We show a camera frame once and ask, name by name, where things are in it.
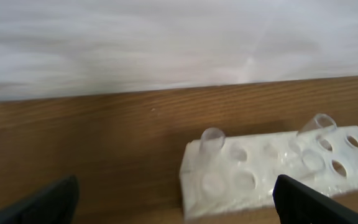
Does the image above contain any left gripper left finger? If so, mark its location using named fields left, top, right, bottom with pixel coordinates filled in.
left=0, top=174, right=80, bottom=224

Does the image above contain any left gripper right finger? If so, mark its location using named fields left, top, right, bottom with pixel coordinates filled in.
left=272, top=174, right=358, bottom=224

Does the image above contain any clear test tube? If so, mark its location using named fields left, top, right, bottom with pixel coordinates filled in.
left=198, top=126, right=226, bottom=156
left=295, top=113, right=338, bottom=147

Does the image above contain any white test tube rack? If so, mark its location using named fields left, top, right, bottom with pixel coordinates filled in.
left=178, top=124, right=358, bottom=222

